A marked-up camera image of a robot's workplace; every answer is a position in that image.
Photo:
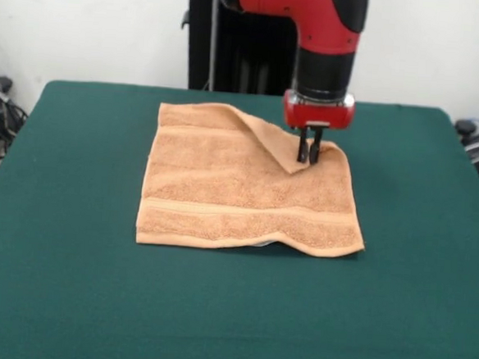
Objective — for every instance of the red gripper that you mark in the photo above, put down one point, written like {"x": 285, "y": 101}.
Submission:
{"x": 318, "y": 115}

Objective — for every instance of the orange-brown terry towel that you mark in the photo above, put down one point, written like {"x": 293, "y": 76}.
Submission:
{"x": 222, "y": 186}

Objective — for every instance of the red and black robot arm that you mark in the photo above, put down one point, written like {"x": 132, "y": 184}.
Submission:
{"x": 316, "y": 24}

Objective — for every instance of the dark green table cloth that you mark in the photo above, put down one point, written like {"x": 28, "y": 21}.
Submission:
{"x": 92, "y": 292}

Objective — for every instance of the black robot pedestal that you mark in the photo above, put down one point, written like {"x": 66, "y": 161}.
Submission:
{"x": 240, "y": 52}

